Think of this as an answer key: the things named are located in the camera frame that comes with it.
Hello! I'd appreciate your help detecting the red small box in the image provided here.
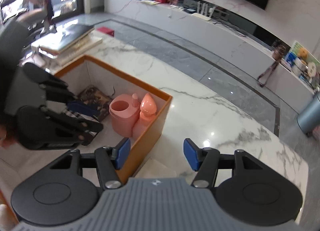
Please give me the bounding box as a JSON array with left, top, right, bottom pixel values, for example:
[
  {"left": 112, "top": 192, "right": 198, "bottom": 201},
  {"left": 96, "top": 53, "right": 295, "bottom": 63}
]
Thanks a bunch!
[{"left": 97, "top": 26, "right": 114, "bottom": 37}]

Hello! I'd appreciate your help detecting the pink cup holder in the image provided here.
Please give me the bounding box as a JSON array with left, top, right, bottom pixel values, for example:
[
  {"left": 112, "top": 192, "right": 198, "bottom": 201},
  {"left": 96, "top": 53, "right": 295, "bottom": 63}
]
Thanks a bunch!
[{"left": 109, "top": 93, "right": 140, "bottom": 138}]

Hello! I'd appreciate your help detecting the grey blue trash bin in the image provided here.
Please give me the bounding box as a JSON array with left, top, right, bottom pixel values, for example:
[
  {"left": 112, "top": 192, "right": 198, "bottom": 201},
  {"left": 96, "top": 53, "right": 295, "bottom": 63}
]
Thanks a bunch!
[{"left": 297, "top": 92, "right": 320, "bottom": 137}]

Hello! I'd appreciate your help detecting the white wifi router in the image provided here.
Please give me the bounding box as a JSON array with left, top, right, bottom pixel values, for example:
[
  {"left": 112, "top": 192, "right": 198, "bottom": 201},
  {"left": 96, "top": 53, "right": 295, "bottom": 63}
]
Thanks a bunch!
[{"left": 191, "top": 1, "right": 216, "bottom": 22}]

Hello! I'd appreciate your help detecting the orange storage box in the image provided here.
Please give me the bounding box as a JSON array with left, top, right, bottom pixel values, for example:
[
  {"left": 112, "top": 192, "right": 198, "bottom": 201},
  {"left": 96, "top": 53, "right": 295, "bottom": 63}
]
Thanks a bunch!
[{"left": 54, "top": 55, "right": 172, "bottom": 183}]

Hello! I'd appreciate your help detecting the pink egg-shaped bottle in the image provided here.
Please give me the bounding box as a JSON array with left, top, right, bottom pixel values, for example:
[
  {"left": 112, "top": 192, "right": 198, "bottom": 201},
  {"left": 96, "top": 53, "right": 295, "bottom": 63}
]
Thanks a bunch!
[{"left": 132, "top": 93, "right": 157, "bottom": 140}]

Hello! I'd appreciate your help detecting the brown tripod stand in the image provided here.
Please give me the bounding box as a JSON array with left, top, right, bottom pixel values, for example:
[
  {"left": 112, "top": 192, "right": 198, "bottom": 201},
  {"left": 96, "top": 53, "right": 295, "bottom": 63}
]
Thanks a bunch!
[{"left": 257, "top": 39, "right": 287, "bottom": 88}]

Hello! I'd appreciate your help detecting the colourful snack box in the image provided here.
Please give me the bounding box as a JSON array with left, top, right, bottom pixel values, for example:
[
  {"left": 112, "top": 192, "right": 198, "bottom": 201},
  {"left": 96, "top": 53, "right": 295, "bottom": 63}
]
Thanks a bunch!
[{"left": 284, "top": 40, "right": 319, "bottom": 92}]

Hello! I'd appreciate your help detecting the stack of books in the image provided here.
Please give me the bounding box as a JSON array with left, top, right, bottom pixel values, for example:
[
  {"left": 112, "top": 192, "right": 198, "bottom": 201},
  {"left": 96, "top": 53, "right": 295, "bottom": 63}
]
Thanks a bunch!
[{"left": 31, "top": 24, "right": 103, "bottom": 66}]

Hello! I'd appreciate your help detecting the plaid black case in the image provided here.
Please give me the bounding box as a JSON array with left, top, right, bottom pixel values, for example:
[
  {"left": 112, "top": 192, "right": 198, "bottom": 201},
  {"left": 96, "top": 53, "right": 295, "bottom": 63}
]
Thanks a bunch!
[{"left": 62, "top": 109, "right": 98, "bottom": 122}]

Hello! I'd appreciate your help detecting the brown patterned tin box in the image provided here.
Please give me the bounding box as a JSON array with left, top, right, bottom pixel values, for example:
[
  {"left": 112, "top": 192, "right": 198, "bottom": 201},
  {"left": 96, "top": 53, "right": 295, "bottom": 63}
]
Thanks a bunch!
[{"left": 78, "top": 85, "right": 112, "bottom": 122}]

